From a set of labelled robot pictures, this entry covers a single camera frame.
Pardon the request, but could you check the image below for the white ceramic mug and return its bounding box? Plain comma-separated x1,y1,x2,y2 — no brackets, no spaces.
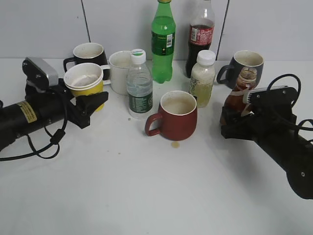
101,50,131,95

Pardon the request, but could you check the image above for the brown coffee bottle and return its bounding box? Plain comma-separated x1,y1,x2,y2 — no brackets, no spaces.
224,67,257,117

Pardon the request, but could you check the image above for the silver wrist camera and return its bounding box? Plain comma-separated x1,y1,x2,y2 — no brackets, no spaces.
243,85,288,104
22,57,59,91

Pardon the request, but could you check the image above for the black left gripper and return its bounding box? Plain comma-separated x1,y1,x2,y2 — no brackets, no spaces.
49,85,109,129

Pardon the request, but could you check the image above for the clear water bottle green label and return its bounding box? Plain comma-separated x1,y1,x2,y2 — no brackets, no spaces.
126,49,153,119

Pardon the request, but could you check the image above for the cola bottle red label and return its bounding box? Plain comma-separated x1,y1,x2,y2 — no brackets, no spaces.
185,0,215,78

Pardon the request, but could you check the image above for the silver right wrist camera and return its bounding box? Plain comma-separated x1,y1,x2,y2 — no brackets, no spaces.
243,85,288,104

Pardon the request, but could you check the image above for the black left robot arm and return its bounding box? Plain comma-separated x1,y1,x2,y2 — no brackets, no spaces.
0,85,109,150

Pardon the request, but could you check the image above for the yellow paper cup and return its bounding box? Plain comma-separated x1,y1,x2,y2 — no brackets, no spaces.
64,63,110,97

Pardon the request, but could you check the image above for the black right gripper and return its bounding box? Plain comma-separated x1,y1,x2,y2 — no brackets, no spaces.
221,86,298,143

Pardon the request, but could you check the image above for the white cap juice bottle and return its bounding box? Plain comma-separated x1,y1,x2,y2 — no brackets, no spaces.
189,50,216,108

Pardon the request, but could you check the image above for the green soda bottle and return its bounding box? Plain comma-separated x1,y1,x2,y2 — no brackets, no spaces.
151,0,176,84

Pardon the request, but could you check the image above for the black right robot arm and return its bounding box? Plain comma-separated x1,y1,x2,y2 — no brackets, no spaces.
221,86,313,199

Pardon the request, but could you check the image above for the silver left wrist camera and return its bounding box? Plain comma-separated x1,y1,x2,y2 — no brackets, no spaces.
22,57,59,91

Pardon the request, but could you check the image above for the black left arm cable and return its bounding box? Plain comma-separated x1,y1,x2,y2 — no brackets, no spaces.
0,87,74,162

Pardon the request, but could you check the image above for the red ceramic mug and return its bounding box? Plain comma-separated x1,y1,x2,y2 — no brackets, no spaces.
144,91,198,141

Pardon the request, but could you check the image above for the black ceramic mug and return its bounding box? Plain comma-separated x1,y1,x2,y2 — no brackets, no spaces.
63,43,108,72

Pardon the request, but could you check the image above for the dark blue ceramic mug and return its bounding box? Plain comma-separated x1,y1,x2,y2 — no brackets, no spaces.
216,50,264,89

